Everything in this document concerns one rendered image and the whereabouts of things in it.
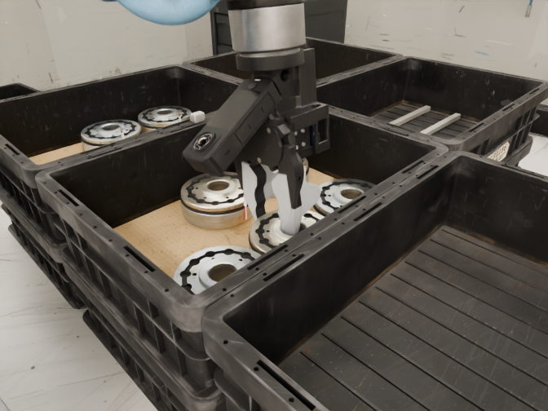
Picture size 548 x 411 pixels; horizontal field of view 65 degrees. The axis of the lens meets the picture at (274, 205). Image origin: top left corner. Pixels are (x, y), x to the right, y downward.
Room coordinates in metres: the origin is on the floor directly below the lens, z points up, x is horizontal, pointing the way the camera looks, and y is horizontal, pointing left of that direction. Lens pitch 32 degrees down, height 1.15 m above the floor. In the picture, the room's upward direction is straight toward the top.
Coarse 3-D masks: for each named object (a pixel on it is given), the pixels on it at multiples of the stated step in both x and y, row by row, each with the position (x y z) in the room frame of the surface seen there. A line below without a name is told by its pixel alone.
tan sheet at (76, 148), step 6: (78, 144) 0.73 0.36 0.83; (54, 150) 0.70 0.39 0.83; (60, 150) 0.70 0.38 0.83; (66, 150) 0.70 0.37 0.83; (72, 150) 0.70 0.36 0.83; (78, 150) 0.70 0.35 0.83; (36, 156) 0.68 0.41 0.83; (42, 156) 0.68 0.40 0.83; (48, 156) 0.68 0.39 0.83; (54, 156) 0.68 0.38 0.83; (60, 156) 0.68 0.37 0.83; (66, 156) 0.68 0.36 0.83; (36, 162) 0.65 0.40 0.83; (42, 162) 0.65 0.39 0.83
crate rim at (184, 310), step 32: (192, 128) 0.56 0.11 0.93; (384, 128) 0.56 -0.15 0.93; (96, 160) 0.46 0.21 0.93; (64, 192) 0.38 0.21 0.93; (384, 192) 0.38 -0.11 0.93; (96, 224) 0.32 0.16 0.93; (320, 224) 0.32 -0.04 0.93; (128, 256) 0.28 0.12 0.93; (160, 288) 0.24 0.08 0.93; (224, 288) 0.24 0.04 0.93; (192, 320) 0.22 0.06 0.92
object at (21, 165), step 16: (176, 64) 0.90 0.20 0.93; (96, 80) 0.79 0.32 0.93; (112, 80) 0.80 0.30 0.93; (224, 80) 0.79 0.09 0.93; (16, 96) 0.69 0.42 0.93; (32, 96) 0.70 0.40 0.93; (160, 128) 0.56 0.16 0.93; (0, 144) 0.50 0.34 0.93; (112, 144) 0.50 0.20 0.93; (16, 160) 0.46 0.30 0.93; (64, 160) 0.46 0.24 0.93; (32, 176) 0.43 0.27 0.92
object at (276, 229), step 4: (280, 220) 0.42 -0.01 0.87; (304, 220) 0.42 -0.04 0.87; (276, 224) 0.42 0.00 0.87; (280, 224) 0.42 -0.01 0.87; (300, 224) 0.42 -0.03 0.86; (304, 224) 0.42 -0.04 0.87; (308, 224) 0.42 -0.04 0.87; (272, 228) 0.41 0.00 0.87; (276, 228) 0.41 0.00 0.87; (280, 228) 0.41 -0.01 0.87; (304, 228) 0.42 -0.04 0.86; (272, 232) 0.41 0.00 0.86; (276, 232) 0.40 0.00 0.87; (280, 232) 0.40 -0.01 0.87; (276, 236) 0.40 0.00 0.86; (280, 236) 0.39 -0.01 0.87; (284, 236) 0.39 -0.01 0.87; (288, 236) 0.39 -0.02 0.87; (280, 240) 0.39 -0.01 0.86; (284, 240) 0.39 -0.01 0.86
